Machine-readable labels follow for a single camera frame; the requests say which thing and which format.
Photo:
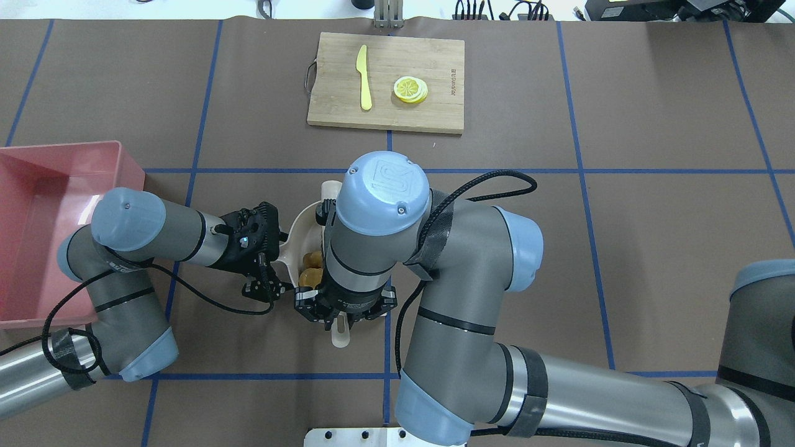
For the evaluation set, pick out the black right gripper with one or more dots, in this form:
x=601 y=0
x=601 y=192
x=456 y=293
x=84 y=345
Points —
x=343 y=302

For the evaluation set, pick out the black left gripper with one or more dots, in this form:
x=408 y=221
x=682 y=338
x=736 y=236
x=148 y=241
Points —
x=243 y=261

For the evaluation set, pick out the tan toy ginger root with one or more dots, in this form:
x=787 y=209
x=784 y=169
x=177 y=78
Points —
x=313 y=260

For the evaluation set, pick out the beige plastic dustpan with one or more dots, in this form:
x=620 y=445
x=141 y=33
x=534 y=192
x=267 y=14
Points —
x=304 y=236

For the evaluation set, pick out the beige hand brush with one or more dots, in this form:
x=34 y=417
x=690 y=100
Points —
x=340 y=329

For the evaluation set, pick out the brown toy potato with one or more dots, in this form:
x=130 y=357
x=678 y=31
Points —
x=311 y=277

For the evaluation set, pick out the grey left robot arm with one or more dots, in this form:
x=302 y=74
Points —
x=111 y=258

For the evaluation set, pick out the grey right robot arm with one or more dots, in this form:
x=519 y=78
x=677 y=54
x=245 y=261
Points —
x=458 y=382

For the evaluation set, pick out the pink plastic bin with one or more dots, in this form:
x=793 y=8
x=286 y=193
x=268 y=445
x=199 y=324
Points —
x=48 y=192

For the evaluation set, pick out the bamboo cutting board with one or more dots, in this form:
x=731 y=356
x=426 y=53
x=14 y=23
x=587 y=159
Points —
x=335 y=95

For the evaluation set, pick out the yellow plastic knife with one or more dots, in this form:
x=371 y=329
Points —
x=361 y=65

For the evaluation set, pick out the yellow lemon slices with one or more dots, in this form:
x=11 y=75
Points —
x=410 y=89

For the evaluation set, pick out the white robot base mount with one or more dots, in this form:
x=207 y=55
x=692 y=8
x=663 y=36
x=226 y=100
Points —
x=357 y=437

